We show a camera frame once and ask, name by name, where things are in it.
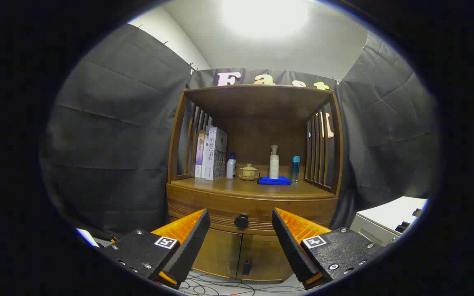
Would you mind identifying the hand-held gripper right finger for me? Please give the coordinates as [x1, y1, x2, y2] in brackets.
[272, 208, 386, 290]

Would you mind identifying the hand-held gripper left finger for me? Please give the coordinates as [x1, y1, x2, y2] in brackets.
[99, 208, 211, 289]

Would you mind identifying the wooden drawer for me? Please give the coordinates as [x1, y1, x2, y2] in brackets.
[167, 197, 339, 237]

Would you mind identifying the wooden cabinet door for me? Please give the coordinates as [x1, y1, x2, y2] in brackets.
[191, 227, 244, 280]
[236, 234, 296, 283]

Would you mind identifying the wooden countertop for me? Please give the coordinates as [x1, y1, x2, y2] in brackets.
[171, 177, 336, 200]

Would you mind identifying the wooden cabinet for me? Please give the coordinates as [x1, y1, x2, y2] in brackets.
[166, 84, 344, 283]

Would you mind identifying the blue folded cloth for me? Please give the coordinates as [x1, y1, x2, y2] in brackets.
[257, 176, 293, 186]

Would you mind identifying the white pump bottle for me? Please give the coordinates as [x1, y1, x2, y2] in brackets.
[269, 144, 280, 180]

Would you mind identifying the white bottle blue cap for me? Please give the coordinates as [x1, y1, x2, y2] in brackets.
[226, 153, 237, 180]

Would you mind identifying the beige lidded teacup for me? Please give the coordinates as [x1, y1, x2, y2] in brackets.
[238, 163, 259, 181]

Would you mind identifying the purple book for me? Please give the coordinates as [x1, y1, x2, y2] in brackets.
[195, 130, 205, 178]

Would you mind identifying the thick white patterned book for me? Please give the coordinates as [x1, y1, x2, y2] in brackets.
[205, 127, 228, 181]

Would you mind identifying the thin white book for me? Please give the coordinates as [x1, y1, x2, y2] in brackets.
[201, 125, 214, 179]

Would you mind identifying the white device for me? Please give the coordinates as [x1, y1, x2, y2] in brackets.
[77, 228, 100, 247]

